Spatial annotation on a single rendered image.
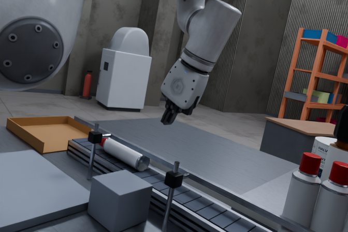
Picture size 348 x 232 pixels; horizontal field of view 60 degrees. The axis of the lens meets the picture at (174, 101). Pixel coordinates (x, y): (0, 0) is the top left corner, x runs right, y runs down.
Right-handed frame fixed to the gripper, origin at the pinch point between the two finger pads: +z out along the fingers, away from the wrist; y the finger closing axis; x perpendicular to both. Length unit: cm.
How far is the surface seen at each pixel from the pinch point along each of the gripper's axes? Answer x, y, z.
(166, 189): -1.9, 10.8, 15.1
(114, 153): -2.2, -10.3, 20.3
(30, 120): -3, -58, 42
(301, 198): -3.4, 36.4, -7.4
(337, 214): -2.3, 42.2, -9.1
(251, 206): -4.9, 30.6, 0.1
